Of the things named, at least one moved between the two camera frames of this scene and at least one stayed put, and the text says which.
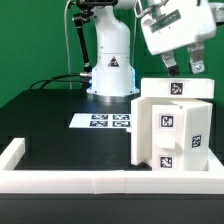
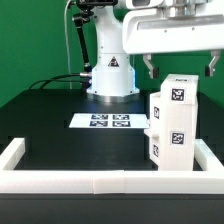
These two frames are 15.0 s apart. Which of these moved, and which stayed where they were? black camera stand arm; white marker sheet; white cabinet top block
Moved: white cabinet top block
Stayed: black camera stand arm; white marker sheet
